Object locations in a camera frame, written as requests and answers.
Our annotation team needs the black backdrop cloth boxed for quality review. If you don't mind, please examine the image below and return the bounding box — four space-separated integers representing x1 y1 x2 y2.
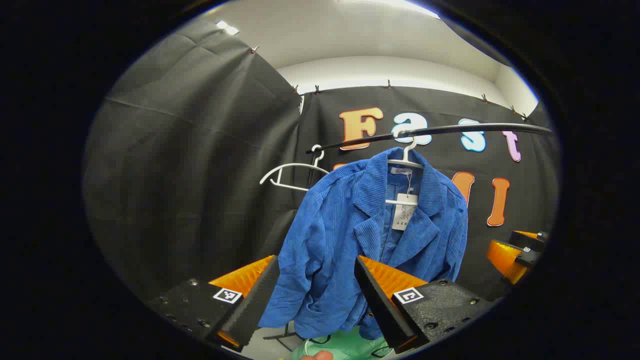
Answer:
82 17 560 321

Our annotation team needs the black clothes rack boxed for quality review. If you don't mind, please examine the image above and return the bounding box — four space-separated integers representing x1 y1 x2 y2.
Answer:
263 122 552 351

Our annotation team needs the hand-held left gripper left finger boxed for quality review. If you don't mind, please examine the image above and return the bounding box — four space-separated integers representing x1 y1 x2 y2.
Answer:
147 255 281 353

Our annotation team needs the row of small backdrop clips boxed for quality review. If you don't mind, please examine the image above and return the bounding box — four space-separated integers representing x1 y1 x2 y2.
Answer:
250 45 530 122

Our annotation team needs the blue corduroy jacket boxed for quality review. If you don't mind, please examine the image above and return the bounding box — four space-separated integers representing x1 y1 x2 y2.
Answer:
257 146 469 341

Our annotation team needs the white plastic clothes hanger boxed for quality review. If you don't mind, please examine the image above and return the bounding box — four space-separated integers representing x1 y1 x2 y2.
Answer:
259 144 331 192
384 129 426 207

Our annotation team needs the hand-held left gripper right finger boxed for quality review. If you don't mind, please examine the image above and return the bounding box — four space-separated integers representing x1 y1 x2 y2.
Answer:
354 255 494 355

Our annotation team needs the green laundry hamper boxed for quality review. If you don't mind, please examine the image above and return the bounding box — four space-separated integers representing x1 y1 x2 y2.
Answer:
290 325 396 360

